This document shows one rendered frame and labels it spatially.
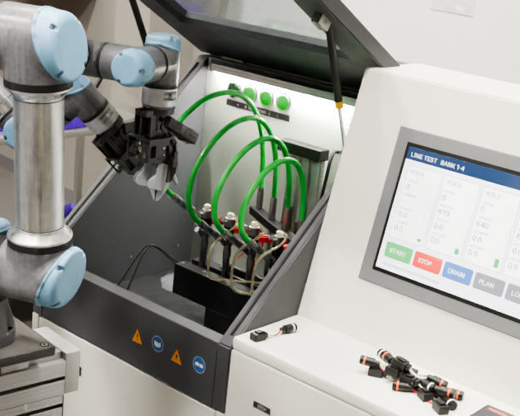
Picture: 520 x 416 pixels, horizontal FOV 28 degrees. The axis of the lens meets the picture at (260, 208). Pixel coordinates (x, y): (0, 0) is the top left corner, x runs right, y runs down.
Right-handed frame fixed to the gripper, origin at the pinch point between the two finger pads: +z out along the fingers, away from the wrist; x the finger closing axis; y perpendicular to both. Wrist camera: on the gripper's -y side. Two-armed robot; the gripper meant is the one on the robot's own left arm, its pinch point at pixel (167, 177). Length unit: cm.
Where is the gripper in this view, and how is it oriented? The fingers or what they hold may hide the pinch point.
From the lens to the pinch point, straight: 246.8
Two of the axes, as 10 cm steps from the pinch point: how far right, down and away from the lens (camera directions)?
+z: 5.7, 6.6, 4.8
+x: 5.9, 0.7, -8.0
